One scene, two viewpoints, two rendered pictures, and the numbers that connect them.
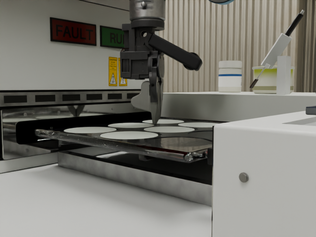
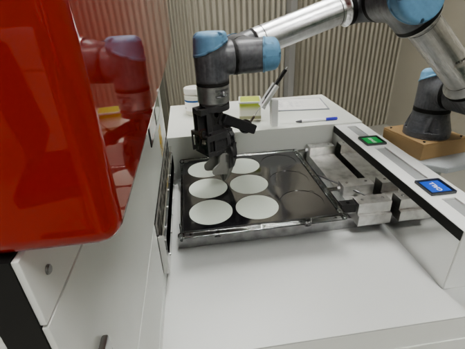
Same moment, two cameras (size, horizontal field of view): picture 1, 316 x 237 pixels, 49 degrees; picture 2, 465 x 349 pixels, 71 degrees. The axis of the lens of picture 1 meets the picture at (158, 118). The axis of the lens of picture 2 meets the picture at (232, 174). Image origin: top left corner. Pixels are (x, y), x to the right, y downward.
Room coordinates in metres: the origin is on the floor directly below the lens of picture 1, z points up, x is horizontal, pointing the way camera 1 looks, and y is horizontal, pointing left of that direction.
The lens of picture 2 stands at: (0.22, 0.55, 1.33)
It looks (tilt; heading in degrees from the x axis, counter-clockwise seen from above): 28 degrees down; 312
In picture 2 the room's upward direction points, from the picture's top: 3 degrees counter-clockwise
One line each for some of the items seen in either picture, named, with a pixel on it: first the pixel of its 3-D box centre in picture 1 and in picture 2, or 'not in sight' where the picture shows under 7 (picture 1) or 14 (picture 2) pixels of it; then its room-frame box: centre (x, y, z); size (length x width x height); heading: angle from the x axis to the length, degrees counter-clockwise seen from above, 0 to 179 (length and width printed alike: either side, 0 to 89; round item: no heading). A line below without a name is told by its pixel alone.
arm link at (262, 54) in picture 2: not in sight; (251, 54); (0.71, -0.07, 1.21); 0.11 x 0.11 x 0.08; 58
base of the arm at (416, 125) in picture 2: not in sight; (428, 120); (0.43, -0.72, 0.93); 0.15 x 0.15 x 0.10
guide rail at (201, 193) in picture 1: (150, 178); (282, 228); (0.55, 0.01, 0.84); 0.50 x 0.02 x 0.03; 49
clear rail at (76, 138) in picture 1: (97, 142); (264, 226); (0.54, 0.10, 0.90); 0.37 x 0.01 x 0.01; 49
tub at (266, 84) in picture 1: (272, 80); (250, 108); (0.89, -0.29, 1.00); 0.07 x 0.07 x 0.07; 40
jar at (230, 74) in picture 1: (230, 76); (194, 100); (1.09, -0.22, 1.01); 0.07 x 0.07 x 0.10
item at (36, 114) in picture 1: (95, 124); (167, 197); (0.81, 0.15, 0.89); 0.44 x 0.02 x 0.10; 139
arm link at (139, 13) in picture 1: (147, 12); (214, 94); (0.74, 0.02, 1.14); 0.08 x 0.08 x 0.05
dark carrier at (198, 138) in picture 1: (169, 130); (248, 184); (0.68, -0.02, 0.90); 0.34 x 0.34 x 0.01; 49
